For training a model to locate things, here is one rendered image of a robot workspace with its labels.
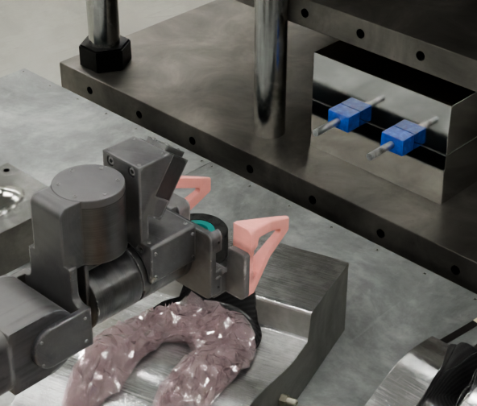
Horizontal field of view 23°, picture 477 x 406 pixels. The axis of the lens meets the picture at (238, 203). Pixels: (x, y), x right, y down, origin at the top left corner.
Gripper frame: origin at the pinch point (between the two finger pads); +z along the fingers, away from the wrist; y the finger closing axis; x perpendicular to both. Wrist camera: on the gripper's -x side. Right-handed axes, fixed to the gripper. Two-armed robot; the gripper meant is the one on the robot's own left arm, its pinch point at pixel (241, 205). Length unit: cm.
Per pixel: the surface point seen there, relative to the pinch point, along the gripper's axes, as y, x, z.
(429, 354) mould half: -7.8, 25.8, 22.6
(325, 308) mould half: 9.8, 30.6, 26.3
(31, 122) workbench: 87, 39, 41
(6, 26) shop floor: 275, 116, 169
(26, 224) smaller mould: 54, 33, 15
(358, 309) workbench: 13, 39, 38
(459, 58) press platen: 22, 15, 70
